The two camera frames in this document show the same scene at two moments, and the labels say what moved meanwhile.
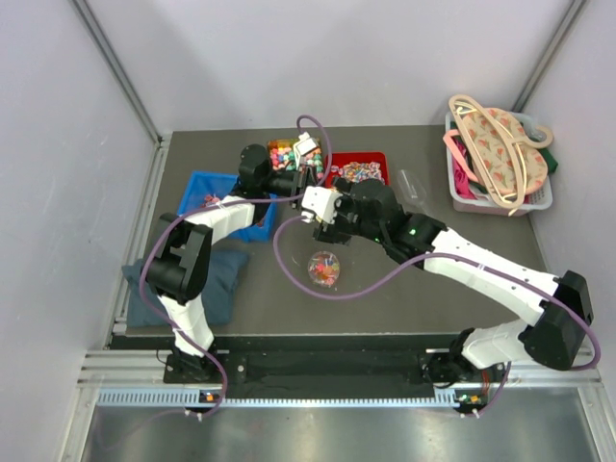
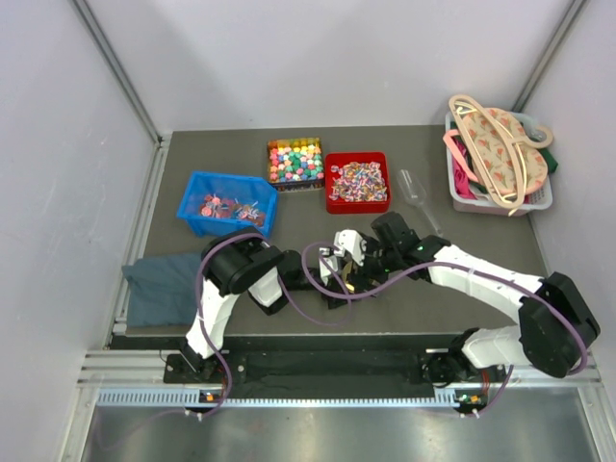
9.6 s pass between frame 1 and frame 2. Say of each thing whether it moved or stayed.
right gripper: moved
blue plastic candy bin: stayed
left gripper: moved
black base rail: stayed
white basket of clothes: stayed
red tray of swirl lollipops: stayed
